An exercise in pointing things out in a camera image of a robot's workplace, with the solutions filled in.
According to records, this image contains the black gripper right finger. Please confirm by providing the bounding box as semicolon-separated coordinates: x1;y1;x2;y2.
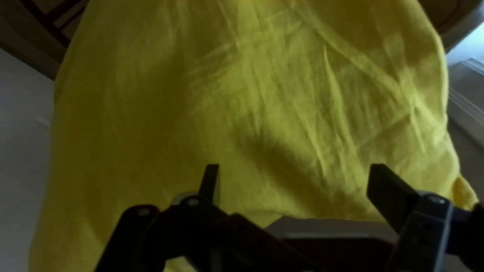
365;161;484;272

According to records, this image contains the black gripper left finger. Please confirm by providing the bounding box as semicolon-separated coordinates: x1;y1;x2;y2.
94;161;285;272

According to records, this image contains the yellow-green cloth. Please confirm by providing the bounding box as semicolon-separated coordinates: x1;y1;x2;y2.
29;0;480;272

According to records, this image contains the carved wooden chair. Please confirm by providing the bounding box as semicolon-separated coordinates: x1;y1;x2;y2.
0;0;94;81

